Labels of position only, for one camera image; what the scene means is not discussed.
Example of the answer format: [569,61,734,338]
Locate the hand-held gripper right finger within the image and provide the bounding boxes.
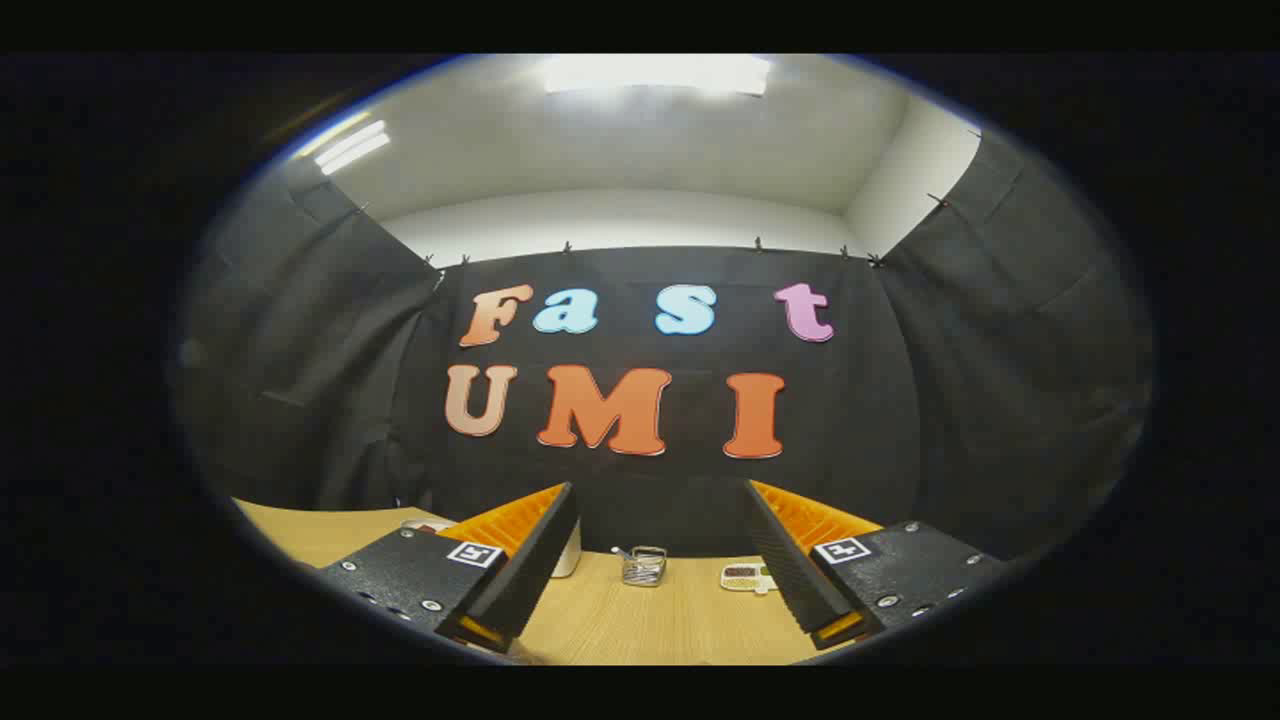
[742,479,1006,651]

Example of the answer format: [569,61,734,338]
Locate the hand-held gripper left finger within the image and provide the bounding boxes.
[318,482,582,656]

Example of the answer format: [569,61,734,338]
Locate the white cylindrical holder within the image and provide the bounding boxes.
[550,520,583,579]

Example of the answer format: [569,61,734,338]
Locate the white divided dish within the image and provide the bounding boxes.
[720,563,779,595]

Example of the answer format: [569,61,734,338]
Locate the wooden table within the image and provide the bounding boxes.
[232,498,861,666]

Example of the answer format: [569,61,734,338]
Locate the small ceiling light panel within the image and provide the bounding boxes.
[313,120,391,176]

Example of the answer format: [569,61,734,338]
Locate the large ceiling light panel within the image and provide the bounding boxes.
[545,55,773,98]

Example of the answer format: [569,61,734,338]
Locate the metal wire holder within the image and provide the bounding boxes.
[620,546,669,587]

